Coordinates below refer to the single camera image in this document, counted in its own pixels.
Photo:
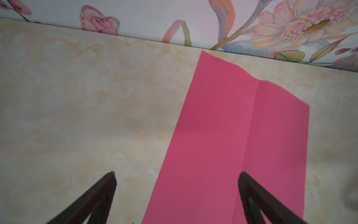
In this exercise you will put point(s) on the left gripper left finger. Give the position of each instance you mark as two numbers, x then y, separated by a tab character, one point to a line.
93	206

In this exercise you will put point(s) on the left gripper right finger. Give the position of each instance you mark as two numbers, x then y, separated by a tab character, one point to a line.
258	203

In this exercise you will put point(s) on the pink paper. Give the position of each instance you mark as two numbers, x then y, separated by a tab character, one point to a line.
230	123

